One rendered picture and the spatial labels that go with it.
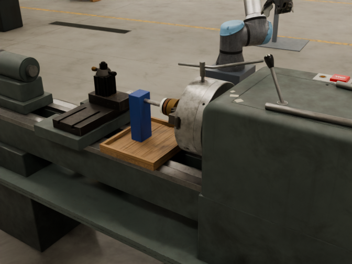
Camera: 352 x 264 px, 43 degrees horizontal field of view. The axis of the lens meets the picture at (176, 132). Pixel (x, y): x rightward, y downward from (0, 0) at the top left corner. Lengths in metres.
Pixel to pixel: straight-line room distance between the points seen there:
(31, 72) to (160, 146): 0.85
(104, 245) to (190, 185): 1.17
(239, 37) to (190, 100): 0.65
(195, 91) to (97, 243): 1.45
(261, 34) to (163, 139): 0.72
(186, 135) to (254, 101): 0.32
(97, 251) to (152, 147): 1.01
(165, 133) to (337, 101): 0.86
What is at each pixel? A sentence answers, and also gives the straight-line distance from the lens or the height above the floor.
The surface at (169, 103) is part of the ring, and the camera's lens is 1.86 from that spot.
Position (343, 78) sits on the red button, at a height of 1.27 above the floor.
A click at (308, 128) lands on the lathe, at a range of 1.40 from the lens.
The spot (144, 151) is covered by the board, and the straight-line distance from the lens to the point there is 1.96.
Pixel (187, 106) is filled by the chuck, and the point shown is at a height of 1.17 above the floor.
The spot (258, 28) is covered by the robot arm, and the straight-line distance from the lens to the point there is 2.29.
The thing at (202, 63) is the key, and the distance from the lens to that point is 1.70.
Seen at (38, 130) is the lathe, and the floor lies 0.90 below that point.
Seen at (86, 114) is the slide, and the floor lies 0.97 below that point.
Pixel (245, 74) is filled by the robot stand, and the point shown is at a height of 1.08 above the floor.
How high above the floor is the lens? 1.86
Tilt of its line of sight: 27 degrees down
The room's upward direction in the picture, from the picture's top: 1 degrees counter-clockwise
